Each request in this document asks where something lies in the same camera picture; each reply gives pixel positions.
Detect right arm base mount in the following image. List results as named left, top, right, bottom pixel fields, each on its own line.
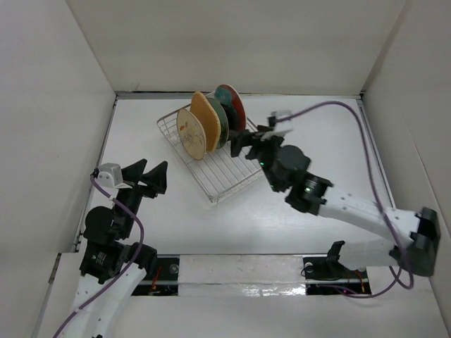
left=300, top=241, right=372, bottom=296

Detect light green flower bowl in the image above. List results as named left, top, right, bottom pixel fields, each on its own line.
left=206, top=97, right=229, bottom=149

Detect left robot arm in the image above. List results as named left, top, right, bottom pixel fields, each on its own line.
left=55, top=159, right=168, bottom=337

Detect wire dish rack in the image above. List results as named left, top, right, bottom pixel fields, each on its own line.
left=156, top=111, right=263, bottom=203

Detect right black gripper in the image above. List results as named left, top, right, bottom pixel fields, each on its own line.
left=230, top=124, right=285, bottom=192

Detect red and teal floral plate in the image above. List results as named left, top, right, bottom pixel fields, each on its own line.
left=214, top=84, right=247, bottom=131

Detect round wooden plate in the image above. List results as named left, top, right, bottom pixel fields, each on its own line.
left=176, top=108, right=206, bottom=161

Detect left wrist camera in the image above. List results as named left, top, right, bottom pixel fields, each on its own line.
left=94, top=163, right=123, bottom=189

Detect small black plate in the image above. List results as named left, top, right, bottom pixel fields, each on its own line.
left=221, top=104, right=239, bottom=139

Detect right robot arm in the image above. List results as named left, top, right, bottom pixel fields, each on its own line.
left=230, top=126, right=441, bottom=277

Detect woven bamboo square tray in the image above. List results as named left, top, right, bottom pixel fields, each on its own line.
left=190, top=92, right=221, bottom=152

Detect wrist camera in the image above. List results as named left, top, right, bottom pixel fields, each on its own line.
left=94, top=163, right=123, bottom=189
left=257, top=110, right=293, bottom=139

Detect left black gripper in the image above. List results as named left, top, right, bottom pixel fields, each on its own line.
left=114, top=158, right=166, bottom=237

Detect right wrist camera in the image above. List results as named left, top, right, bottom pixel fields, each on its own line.
left=257, top=110, right=293, bottom=139

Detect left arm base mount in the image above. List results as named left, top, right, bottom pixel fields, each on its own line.
left=132, top=255, right=180, bottom=296

